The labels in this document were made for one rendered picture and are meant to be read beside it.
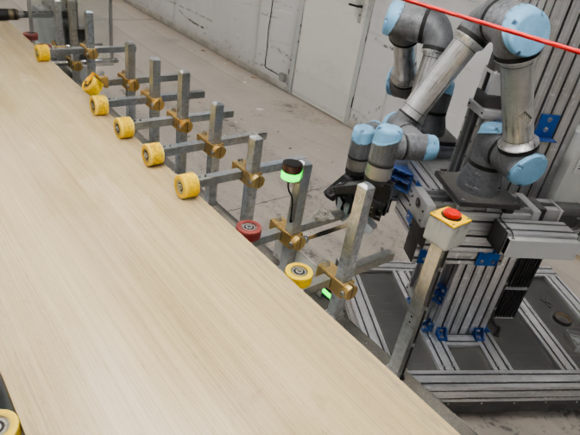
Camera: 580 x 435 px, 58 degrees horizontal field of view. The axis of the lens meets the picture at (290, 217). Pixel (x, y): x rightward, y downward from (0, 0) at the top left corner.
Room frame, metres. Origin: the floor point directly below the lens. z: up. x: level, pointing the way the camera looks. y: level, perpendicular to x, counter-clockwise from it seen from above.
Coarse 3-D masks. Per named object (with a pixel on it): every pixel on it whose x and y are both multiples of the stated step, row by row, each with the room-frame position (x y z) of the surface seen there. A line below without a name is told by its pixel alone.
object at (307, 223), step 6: (336, 210) 1.64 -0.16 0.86; (336, 216) 1.61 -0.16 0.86; (342, 216) 1.63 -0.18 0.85; (306, 222) 1.52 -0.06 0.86; (312, 222) 1.53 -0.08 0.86; (318, 222) 1.55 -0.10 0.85; (324, 222) 1.57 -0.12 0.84; (330, 222) 1.59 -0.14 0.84; (276, 228) 1.45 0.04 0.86; (300, 228) 1.50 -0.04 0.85; (306, 228) 1.52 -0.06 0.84; (312, 228) 1.54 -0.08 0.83; (264, 234) 1.40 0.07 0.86; (270, 234) 1.41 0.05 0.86; (276, 234) 1.42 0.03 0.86; (258, 240) 1.38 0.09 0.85; (264, 240) 1.39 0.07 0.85; (270, 240) 1.41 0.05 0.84
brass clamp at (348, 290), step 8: (320, 264) 1.30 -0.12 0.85; (320, 272) 1.29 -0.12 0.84; (328, 272) 1.27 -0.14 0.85; (336, 272) 1.28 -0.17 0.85; (336, 280) 1.24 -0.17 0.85; (352, 280) 1.25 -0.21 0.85; (336, 288) 1.24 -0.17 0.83; (344, 288) 1.22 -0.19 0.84; (352, 288) 1.22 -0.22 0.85; (344, 296) 1.21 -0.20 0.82; (352, 296) 1.23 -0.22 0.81
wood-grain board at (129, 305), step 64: (0, 64) 2.43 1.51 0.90; (0, 128) 1.75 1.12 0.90; (64, 128) 1.84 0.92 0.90; (0, 192) 1.32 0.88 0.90; (64, 192) 1.38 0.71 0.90; (128, 192) 1.45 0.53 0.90; (0, 256) 1.03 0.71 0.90; (64, 256) 1.08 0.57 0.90; (128, 256) 1.12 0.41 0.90; (192, 256) 1.17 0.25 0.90; (256, 256) 1.22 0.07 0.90; (0, 320) 0.82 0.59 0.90; (64, 320) 0.85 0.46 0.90; (128, 320) 0.89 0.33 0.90; (192, 320) 0.92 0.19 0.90; (256, 320) 0.96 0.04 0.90; (320, 320) 1.00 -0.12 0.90; (64, 384) 0.68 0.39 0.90; (128, 384) 0.71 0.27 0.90; (192, 384) 0.74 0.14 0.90; (256, 384) 0.77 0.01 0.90; (320, 384) 0.80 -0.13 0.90; (384, 384) 0.83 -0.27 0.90
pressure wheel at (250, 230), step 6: (240, 222) 1.38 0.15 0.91; (246, 222) 1.38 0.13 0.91; (252, 222) 1.39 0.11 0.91; (240, 228) 1.34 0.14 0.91; (246, 228) 1.36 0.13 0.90; (252, 228) 1.36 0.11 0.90; (258, 228) 1.36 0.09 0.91; (246, 234) 1.32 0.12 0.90; (252, 234) 1.33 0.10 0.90; (258, 234) 1.34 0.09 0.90; (252, 240) 1.33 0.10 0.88
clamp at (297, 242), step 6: (270, 222) 1.48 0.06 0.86; (276, 222) 1.47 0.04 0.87; (282, 222) 1.48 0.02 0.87; (270, 228) 1.48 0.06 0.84; (282, 228) 1.44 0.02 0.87; (282, 234) 1.43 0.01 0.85; (288, 234) 1.41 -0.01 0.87; (294, 234) 1.42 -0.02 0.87; (300, 234) 1.43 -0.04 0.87; (282, 240) 1.43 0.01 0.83; (288, 240) 1.41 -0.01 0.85; (294, 240) 1.40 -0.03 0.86; (300, 240) 1.41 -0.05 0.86; (288, 246) 1.40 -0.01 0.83; (294, 246) 1.39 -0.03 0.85; (300, 246) 1.41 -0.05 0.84
